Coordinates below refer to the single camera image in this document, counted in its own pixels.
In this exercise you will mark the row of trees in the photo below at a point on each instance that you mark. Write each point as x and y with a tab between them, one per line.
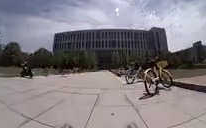
41	58
124	57

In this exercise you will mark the dark curved building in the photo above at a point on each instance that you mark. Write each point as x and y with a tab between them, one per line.
107	40

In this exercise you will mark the dark bicycle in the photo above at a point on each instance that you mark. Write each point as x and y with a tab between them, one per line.
132	75

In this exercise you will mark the pale stone slab plaza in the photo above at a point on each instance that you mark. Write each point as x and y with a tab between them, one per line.
91	100

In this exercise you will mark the yellow bicycle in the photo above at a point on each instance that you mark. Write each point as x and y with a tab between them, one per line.
157	75

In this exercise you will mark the robot's own part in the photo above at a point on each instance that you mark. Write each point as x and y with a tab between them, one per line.
132	126
67	126

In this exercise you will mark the person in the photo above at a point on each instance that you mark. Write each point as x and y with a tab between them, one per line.
26	70

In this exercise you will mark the raised stone platform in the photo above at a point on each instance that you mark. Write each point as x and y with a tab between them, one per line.
199	81

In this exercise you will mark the low dark building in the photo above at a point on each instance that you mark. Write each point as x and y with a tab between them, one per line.
202	53

